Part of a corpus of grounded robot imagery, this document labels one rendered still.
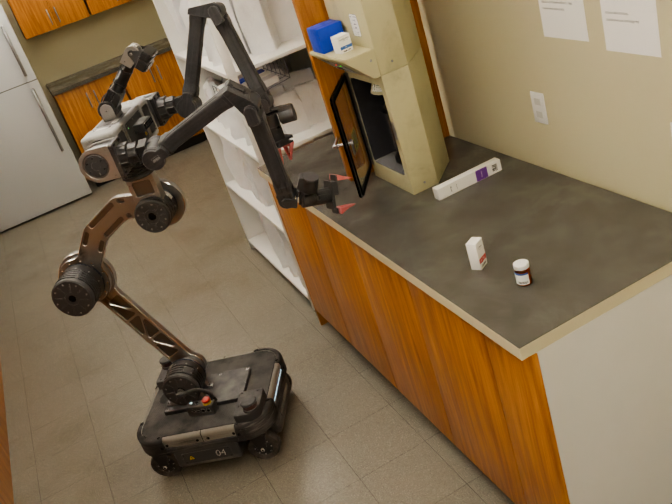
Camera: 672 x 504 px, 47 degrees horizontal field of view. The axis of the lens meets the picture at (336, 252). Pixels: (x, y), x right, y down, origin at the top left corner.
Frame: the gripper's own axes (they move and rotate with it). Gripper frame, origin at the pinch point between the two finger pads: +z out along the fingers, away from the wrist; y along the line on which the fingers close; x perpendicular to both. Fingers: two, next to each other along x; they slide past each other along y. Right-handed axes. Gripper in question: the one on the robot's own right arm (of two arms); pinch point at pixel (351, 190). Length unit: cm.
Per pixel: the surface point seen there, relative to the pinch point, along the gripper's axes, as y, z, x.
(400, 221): -11.8, 10.8, -14.7
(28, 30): 121, -57, 508
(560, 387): -47, 7, -100
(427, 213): -10.1, 19.5, -19.0
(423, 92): 31.4, 32.7, -2.5
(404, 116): 24.0, 21.0, -7.3
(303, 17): 64, 0, 23
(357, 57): 46.1, 3.2, -10.9
